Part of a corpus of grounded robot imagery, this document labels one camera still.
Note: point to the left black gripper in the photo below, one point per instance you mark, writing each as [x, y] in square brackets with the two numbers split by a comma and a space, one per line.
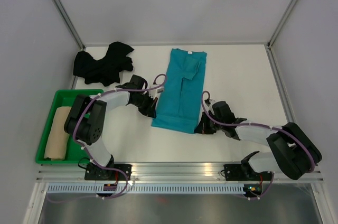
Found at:
[150, 110]

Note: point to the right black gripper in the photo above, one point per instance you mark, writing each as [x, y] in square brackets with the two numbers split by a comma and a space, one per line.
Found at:
[202, 127]

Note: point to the teal t-shirt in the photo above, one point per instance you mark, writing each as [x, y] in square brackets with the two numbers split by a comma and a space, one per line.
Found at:
[178, 108]

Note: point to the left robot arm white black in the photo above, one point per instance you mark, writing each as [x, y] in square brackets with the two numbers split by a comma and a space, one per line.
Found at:
[86, 118]

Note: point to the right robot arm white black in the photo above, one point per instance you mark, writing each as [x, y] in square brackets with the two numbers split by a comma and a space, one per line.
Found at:
[291, 151]

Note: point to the black t-shirt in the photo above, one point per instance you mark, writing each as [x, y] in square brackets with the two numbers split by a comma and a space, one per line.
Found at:
[107, 69]

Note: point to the green plastic tray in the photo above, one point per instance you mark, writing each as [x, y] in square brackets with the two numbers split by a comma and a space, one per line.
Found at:
[73, 152]

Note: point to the rolled beige t-shirt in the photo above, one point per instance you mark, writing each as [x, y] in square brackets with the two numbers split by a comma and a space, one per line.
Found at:
[56, 145]

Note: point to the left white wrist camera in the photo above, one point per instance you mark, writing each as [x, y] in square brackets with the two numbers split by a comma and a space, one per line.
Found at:
[156, 92]

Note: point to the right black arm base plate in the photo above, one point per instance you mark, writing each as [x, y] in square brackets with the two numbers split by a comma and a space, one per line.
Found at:
[240, 172]

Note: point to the white slotted cable duct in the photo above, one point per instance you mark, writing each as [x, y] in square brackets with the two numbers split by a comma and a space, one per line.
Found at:
[139, 188]

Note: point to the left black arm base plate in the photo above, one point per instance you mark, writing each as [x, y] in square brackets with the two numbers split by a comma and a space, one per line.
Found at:
[94, 173]

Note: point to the aluminium frame rail front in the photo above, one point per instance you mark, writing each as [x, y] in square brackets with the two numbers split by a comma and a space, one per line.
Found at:
[142, 172]

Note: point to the left aluminium corner post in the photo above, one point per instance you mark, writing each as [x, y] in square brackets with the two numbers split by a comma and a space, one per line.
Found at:
[69, 24]

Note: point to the aluminium corner post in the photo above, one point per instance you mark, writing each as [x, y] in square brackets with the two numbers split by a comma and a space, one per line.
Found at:
[69, 24]
[285, 16]

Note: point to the right aluminium corner post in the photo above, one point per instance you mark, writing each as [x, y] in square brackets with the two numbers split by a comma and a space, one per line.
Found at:
[285, 16]

